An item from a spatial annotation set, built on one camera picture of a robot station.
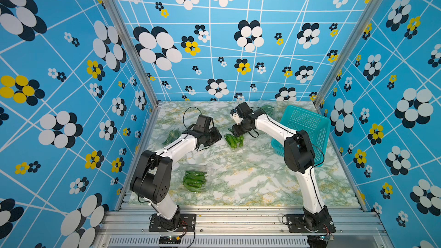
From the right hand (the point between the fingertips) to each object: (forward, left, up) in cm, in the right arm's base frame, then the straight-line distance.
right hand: (238, 129), depth 99 cm
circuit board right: (-52, -30, -3) cm, 61 cm away
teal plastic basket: (+4, -48, -2) cm, 48 cm away
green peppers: (-7, +3, -1) cm, 8 cm away
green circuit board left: (-52, +31, -7) cm, 61 cm away
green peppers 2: (-30, +22, -2) cm, 37 cm away
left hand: (-7, +9, +5) cm, 12 cm away
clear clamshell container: (+17, -24, -2) cm, 29 cm away
